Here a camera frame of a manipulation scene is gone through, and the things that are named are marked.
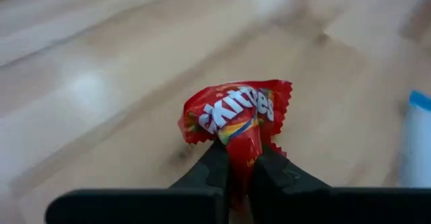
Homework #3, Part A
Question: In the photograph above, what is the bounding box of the white blue-ended candy bar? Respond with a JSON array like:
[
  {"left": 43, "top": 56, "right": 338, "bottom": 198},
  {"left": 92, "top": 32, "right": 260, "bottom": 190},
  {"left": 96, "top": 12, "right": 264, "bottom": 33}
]
[{"left": 398, "top": 89, "right": 431, "bottom": 188}]

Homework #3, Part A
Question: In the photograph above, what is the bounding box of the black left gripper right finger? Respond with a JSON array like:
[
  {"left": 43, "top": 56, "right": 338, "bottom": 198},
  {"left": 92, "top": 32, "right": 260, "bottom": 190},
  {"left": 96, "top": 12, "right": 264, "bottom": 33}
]
[{"left": 251, "top": 145, "right": 333, "bottom": 190}]

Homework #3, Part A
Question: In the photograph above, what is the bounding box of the red Skittles candy packet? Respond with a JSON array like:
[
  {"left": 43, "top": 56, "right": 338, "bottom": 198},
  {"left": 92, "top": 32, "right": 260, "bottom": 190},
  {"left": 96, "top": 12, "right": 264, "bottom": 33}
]
[{"left": 177, "top": 79, "right": 294, "bottom": 213}]

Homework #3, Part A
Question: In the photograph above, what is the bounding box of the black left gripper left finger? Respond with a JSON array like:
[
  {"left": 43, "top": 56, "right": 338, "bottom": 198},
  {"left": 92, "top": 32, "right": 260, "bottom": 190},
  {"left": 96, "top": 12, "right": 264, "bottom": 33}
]
[{"left": 169, "top": 139, "right": 231, "bottom": 190}]

